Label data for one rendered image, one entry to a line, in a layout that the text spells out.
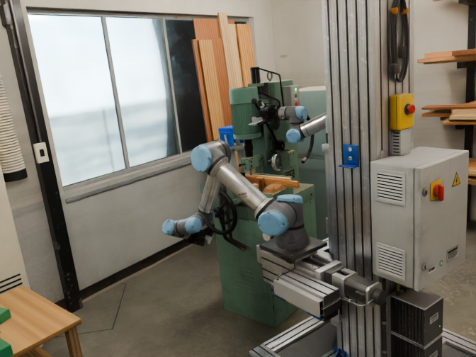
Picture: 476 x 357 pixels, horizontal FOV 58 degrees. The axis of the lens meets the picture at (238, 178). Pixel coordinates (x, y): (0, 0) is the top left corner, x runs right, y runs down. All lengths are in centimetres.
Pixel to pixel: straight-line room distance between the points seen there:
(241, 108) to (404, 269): 139
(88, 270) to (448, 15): 375
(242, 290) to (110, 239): 126
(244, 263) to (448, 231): 141
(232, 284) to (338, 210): 126
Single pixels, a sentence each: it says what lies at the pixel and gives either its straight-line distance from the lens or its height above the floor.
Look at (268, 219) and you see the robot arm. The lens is 180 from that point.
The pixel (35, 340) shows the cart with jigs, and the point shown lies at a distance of 227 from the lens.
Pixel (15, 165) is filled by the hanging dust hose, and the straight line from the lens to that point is 301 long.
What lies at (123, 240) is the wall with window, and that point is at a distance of 375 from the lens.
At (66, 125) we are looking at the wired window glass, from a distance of 346.
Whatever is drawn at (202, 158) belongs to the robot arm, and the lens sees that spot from 189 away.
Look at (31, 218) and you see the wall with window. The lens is 331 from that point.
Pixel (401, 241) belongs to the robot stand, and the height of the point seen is 94.
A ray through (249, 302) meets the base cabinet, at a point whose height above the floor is 13.
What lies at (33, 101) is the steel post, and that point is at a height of 154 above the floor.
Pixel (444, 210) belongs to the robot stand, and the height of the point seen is 103.
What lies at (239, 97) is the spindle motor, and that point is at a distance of 263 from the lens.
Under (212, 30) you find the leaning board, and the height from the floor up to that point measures 199.
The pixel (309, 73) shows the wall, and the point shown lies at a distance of 503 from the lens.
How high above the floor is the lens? 162
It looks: 14 degrees down
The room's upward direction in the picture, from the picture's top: 6 degrees counter-clockwise
